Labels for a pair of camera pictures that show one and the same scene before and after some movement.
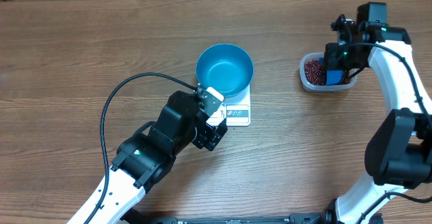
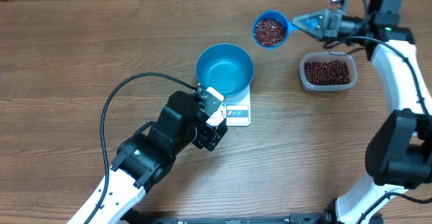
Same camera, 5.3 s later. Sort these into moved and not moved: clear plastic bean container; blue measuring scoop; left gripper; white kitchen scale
Moved: blue measuring scoop
Not moved: left gripper; clear plastic bean container; white kitchen scale
